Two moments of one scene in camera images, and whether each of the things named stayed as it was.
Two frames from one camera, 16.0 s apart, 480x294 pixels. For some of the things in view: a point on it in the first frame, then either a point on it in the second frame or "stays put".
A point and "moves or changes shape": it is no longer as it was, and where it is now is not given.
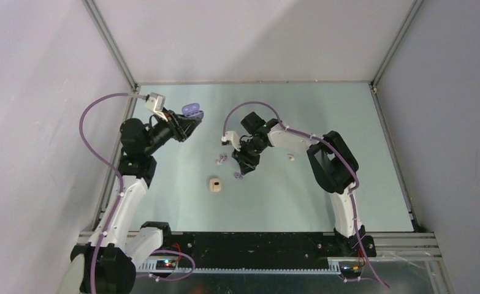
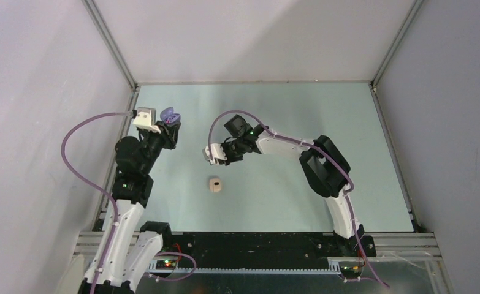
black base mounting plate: [265, 248] stays put
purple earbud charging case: [192, 110] moves or changes shape
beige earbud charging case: [215, 185] stays put
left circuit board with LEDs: [165, 264] stays put
